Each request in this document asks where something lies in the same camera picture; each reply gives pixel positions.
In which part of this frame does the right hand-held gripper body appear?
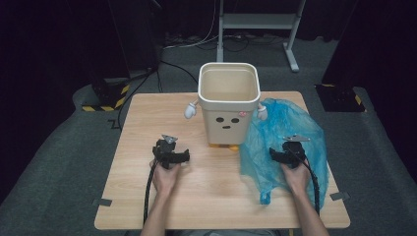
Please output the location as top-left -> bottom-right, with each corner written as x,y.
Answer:
282,134 -> 311,169

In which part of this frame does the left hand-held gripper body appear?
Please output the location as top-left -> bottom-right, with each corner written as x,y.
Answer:
151,134 -> 180,170

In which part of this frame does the blue plastic bag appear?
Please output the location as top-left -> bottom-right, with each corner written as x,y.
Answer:
239,97 -> 329,210

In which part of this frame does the cream trash can with face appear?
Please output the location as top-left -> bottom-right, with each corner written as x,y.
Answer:
184,70 -> 269,152

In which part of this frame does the person's right hand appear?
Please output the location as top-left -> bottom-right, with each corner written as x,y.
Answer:
280,160 -> 311,197

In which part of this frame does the person's left hand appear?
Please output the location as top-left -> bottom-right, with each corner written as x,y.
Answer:
149,161 -> 182,197

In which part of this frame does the black base with hazard stripes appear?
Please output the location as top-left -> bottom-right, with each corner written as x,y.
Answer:
81,76 -> 132,113
314,83 -> 368,113

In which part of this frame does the white metal stand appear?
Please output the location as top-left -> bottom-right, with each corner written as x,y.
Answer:
215,0 -> 308,73

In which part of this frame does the left hand-held gripper cable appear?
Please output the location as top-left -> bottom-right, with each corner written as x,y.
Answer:
143,160 -> 159,225

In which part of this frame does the hand-held gripper cable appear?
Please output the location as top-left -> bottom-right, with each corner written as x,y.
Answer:
143,160 -> 159,225
294,153 -> 322,217

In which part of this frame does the right hand-held gripper cable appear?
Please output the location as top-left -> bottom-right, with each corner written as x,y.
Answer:
294,153 -> 322,217

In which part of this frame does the long black floor cable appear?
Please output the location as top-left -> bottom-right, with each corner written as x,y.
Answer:
117,67 -> 158,131

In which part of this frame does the white floor cable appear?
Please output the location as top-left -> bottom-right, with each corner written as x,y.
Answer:
163,0 -> 219,50

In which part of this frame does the tangle of floor cables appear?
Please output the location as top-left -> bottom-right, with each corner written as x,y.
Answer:
163,31 -> 286,53

